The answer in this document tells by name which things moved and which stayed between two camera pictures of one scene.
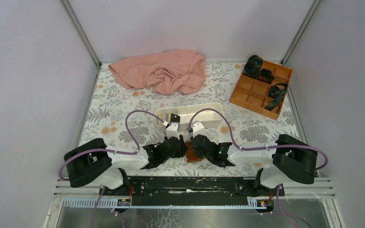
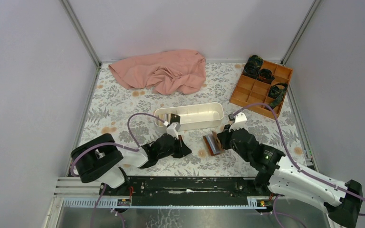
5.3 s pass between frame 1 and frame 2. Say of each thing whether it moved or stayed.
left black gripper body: stayed
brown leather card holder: moved
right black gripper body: moved
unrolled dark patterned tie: stayed
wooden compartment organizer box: stayed
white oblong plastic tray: stayed
